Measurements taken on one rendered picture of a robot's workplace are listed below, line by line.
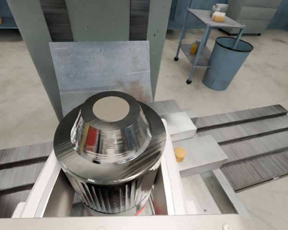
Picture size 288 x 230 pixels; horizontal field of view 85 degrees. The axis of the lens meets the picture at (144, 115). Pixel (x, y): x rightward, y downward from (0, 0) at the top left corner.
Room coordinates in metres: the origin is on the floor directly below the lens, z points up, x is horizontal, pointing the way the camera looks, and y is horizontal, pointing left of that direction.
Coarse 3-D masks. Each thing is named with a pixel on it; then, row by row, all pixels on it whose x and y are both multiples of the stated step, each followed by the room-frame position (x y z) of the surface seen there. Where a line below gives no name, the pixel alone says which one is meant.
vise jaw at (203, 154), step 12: (180, 144) 0.19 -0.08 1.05; (192, 144) 0.19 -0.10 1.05; (204, 144) 0.19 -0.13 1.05; (216, 144) 0.20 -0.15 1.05; (192, 156) 0.16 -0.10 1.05; (204, 156) 0.17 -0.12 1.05; (216, 156) 0.17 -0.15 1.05; (180, 168) 0.13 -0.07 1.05; (192, 168) 0.14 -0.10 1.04; (204, 168) 0.15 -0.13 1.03; (216, 168) 0.16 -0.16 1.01
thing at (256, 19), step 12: (228, 0) 5.27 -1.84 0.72; (240, 0) 4.88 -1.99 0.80; (252, 0) 4.85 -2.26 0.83; (264, 0) 4.99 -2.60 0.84; (276, 0) 5.13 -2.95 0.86; (228, 12) 5.12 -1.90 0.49; (240, 12) 4.78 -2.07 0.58; (252, 12) 4.92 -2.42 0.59; (264, 12) 5.06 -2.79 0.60; (252, 24) 4.99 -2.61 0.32; (264, 24) 5.15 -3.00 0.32
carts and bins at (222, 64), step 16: (208, 16) 2.51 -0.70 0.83; (224, 16) 2.31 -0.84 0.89; (208, 32) 2.93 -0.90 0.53; (240, 32) 2.19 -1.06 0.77; (192, 48) 2.49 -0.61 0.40; (224, 48) 2.05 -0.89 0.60; (240, 48) 2.35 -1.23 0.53; (192, 64) 2.13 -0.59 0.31; (208, 64) 2.20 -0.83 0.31; (224, 64) 2.02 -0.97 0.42; (240, 64) 2.04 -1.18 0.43; (208, 80) 2.10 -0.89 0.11; (224, 80) 2.02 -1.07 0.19
